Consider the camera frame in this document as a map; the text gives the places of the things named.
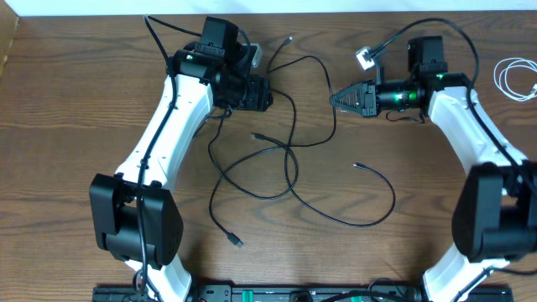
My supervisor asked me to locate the thin black USB cable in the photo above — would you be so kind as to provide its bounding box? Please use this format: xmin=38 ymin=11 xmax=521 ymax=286
xmin=250 ymin=35 xmax=398 ymax=229

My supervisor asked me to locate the white USB cable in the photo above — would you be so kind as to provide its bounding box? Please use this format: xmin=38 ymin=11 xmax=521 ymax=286
xmin=493 ymin=56 xmax=537 ymax=103

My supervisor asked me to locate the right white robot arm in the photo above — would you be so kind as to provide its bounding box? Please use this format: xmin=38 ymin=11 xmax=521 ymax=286
xmin=329 ymin=73 xmax=536 ymax=301

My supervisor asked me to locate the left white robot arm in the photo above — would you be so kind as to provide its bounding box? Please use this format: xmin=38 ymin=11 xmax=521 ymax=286
xmin=89 ymin=44 xmax=270 ymax=301

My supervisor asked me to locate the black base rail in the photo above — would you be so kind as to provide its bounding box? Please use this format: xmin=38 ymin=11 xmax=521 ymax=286
xmin=91 ymin=284 xmax=514 ymax=302

